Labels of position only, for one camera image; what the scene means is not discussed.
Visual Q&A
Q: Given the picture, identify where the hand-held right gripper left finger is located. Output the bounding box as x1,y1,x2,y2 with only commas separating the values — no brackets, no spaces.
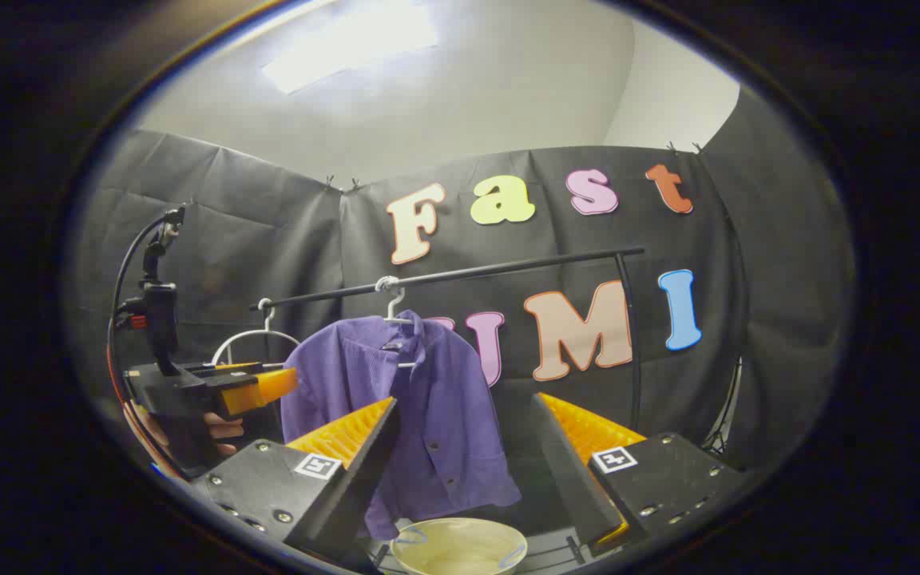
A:
188,397,399,572

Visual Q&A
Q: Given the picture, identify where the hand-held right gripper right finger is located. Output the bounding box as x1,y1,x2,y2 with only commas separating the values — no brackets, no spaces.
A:
530,391,748,560

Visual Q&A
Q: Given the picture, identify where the purple shirt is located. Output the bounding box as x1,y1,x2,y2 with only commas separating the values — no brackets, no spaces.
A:
280,310,522,541

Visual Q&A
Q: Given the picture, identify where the white plastic hanger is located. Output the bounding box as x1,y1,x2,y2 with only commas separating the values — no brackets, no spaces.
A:
376,276,421,370
211,298,301,368

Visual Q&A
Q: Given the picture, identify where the black clothes rack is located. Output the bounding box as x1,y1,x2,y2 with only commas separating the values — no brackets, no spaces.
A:
249,246,646,573

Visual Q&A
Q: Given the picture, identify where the black tripod stand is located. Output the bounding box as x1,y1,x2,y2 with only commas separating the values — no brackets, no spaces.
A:
704,359,746,458

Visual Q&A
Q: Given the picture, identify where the red cable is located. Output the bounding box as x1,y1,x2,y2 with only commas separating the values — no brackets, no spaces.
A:
106,351,161,474

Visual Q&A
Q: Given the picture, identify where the black cable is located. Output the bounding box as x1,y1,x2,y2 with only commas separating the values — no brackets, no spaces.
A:
106,206,186,400

